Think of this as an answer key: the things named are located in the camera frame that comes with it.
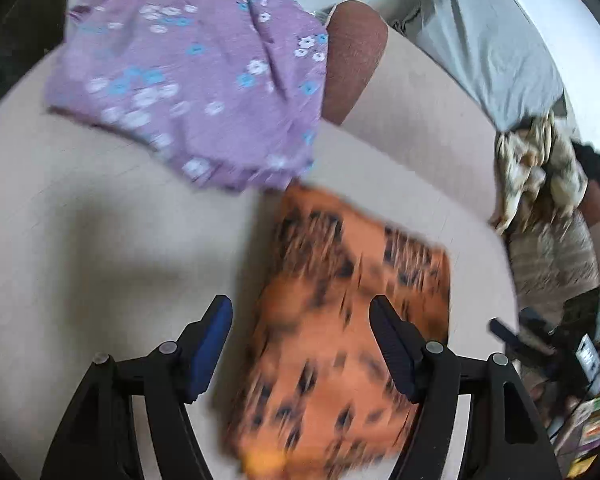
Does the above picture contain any colourful printed box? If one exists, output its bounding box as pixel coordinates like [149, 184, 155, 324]
[550, 387, 600, 480]

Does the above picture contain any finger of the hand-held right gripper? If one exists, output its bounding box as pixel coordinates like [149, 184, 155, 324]
[488, 317, 522, 347]

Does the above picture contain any purple floral garment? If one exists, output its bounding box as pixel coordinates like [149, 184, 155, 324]
[45, 0, 331, 192]

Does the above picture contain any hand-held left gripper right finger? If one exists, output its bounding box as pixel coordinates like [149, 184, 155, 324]
[369, 295, 563, 480]

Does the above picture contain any orange black-spotted garment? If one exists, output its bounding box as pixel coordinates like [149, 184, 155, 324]
[227, 183, 453, 480]

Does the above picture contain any cream floral crumpled cloth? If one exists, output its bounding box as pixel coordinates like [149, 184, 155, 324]
[489, 112, 590, 235]

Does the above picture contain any beige bed sheet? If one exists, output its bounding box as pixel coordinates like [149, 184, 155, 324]
[0, 30, 521, 480]

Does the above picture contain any grey cloth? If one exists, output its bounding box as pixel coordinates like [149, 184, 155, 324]
[395, 0, 567, 133]

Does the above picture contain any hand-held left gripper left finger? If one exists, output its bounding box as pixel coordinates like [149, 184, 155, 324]
[40, 295, 234, 480]

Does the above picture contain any beige striped cloth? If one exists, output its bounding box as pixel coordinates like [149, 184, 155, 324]
[507, 210, 600, 308]

